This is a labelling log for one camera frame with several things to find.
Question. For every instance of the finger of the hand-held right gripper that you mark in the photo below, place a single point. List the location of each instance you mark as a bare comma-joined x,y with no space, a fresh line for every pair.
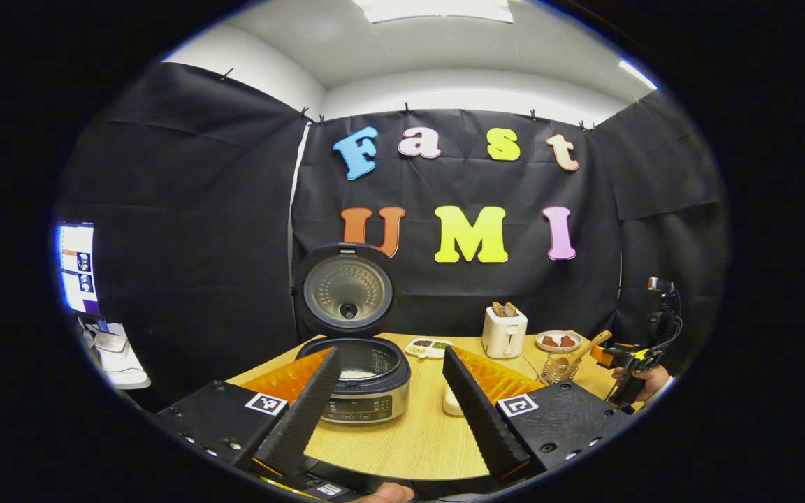
612,356

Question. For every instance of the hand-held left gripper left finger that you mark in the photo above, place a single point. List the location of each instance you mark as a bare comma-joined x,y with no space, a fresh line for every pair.
301,416

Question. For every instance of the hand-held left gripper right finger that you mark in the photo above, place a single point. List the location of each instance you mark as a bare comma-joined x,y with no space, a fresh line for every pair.
483,416

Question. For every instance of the wooden spoon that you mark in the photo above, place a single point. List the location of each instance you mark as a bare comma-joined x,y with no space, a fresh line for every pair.
595,344

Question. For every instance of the clear plastic rice box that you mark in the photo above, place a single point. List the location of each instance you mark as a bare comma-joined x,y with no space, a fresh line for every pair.
450,404

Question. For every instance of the grey silver rice cooker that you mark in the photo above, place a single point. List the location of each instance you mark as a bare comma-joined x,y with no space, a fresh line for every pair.
346,293

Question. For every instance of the brown food piece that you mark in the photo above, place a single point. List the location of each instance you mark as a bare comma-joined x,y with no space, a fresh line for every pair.
567,341
549,341

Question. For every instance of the small white plate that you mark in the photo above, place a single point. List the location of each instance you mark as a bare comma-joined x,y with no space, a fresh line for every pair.
557,349

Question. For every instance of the white toaster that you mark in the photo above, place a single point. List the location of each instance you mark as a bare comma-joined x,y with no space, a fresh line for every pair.
504,335

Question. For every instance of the white divided condiment dish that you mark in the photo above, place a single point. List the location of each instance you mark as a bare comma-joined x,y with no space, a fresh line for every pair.
429,348

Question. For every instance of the toast slice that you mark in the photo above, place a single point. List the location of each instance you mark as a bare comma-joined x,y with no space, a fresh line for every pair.
497,309
511,309

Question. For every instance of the white side table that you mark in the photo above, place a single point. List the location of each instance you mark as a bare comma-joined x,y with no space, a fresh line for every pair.
126,370

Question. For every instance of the white box device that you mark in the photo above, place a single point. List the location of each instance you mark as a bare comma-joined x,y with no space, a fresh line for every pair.
112,342

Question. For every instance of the black backdrop cloth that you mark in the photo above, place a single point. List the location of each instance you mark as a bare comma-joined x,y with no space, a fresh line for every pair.
193,230

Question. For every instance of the narrow ceiling light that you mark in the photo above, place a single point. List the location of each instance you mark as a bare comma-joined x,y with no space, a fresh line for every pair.
636,73

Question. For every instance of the computer monitor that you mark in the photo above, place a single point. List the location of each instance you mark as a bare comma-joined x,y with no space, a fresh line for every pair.
80,269

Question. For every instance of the large ceiling light panel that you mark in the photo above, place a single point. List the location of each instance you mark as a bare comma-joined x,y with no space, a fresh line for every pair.
434,10

